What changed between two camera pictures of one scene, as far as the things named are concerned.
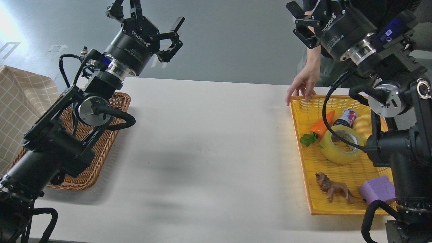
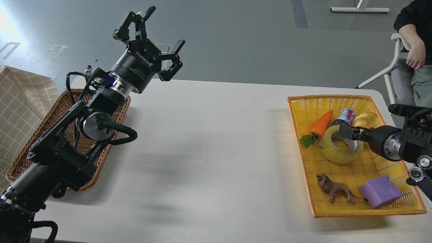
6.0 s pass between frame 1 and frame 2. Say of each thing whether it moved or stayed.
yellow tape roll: stayed
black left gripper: moved
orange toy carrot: stayed
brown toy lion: stayed
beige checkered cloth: stayed
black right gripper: moved
